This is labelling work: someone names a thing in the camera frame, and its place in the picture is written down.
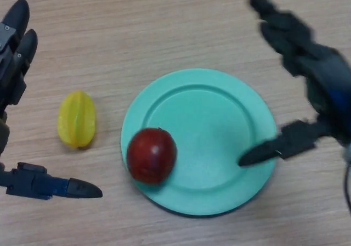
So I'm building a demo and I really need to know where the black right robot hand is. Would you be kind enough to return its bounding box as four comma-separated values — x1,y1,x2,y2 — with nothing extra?
237,0,351,167

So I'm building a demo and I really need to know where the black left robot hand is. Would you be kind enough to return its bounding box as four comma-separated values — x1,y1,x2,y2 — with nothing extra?
0,0,104,200

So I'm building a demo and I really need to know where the red apple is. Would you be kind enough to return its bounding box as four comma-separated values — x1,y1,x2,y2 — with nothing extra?
126,127,178,185

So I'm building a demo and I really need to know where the green round plate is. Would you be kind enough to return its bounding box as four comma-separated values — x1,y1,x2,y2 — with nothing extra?
120,69,278,217

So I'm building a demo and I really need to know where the yellow starfruit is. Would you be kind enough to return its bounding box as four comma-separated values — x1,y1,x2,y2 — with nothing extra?
56,90,97,150

